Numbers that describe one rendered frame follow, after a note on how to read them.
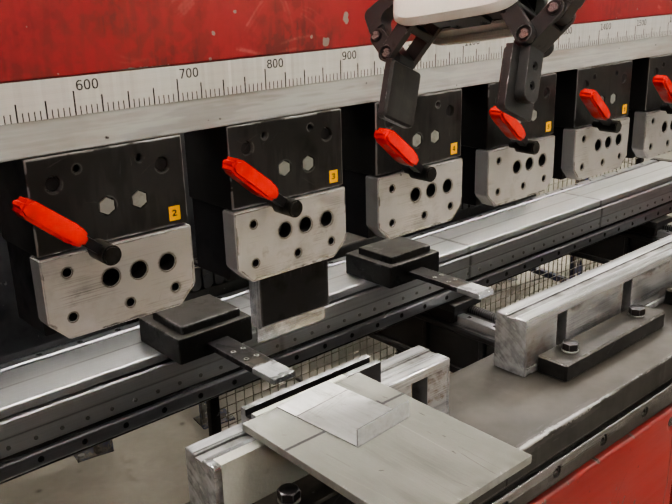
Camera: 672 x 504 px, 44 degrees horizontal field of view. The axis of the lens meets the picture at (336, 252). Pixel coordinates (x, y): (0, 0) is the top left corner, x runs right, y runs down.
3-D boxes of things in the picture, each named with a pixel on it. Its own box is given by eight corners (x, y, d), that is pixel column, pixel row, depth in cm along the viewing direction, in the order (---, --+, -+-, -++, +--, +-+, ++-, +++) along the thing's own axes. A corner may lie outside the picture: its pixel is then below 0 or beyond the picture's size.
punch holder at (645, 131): (642, 160, 134) (652, 57, 129) (596, 153, 140) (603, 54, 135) (686, 147, 144) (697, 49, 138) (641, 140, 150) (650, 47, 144)
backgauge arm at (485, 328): (524, 404, 147) (528, 332, 143) (299, 307, 193) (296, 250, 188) (551, 389, 152) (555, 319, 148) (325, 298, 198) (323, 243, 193)
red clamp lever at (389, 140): (393, 126, 89) (439, 171, 95) (367, 122, 92) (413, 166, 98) (386, 140, 88) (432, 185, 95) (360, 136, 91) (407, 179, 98)
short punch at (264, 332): (262, 346, 93) (258, 267, 90) (252, 340, 95) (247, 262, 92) (329, 321, 99) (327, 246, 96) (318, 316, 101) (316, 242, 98)
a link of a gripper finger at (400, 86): (428, 35, 57) (414, 129, 57) (392, 40, 59) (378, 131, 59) (399, 18, 55) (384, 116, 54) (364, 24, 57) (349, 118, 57)
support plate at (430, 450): (411, 541, 74) (411, 531, 74) (242, 430, 93) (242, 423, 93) (531, 463, 85) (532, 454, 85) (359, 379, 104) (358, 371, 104)
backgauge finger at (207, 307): (246, 406, 100) (243, 368, 98) (140, 341, 118) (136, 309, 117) (321, 374, 107) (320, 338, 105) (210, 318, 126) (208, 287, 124)
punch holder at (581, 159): (572, 182, 122) (579, 69, 117) (524, 173, 128) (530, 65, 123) (626, 166, 131) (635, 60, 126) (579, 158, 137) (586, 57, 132)
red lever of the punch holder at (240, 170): (241, 155, 76) (306, 205, 83) (216, 150, 79) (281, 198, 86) (232, 172, 76) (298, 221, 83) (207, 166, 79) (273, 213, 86)
